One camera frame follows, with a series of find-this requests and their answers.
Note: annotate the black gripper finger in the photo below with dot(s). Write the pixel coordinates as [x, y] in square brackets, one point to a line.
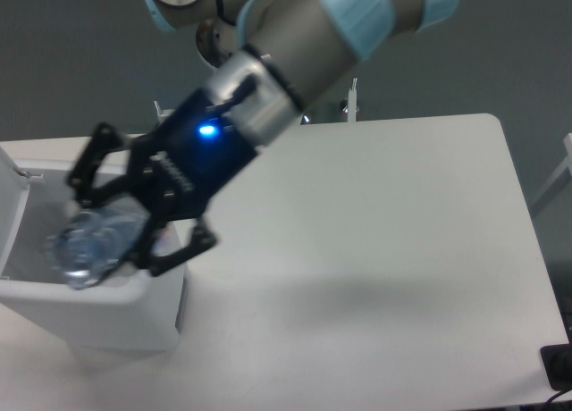
[105, 140]
[142, 253]

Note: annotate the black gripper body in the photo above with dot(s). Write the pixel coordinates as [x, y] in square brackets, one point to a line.
[195, 152]

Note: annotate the crushed clear plastic bottle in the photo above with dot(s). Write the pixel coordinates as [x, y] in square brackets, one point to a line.
[93, 243]

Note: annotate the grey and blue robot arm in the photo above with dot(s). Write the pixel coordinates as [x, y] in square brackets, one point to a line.
[291, 52]

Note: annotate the white plastic trash can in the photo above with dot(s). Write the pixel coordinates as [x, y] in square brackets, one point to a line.
[130, 309]

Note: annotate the white furniture leg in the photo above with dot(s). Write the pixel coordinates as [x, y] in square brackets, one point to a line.
[557, 180]

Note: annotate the black device at edge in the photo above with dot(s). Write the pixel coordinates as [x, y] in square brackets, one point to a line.
[557, 365]

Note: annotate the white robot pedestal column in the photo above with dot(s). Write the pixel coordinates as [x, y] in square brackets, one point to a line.
[216, 42]

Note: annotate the white metal base frame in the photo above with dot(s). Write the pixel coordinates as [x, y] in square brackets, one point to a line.
[347, 110]

